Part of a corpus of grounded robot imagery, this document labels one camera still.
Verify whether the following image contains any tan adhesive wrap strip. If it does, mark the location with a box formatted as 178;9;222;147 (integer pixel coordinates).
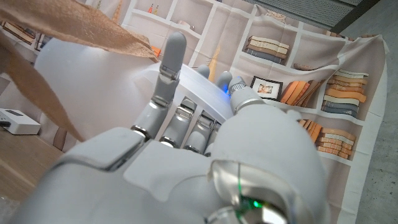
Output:
0;0;160;142

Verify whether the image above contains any printed bookshelf backdrop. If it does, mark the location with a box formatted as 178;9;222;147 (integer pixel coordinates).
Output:
0;0;389;224

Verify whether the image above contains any white power strip box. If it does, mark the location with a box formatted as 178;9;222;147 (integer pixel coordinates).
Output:
0;108;42;136

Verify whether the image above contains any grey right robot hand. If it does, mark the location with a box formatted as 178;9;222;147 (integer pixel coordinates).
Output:
12;31;330;224

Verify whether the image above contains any translucent pitcher with navy lid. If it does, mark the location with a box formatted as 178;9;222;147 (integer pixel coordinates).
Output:
33;39;234;141

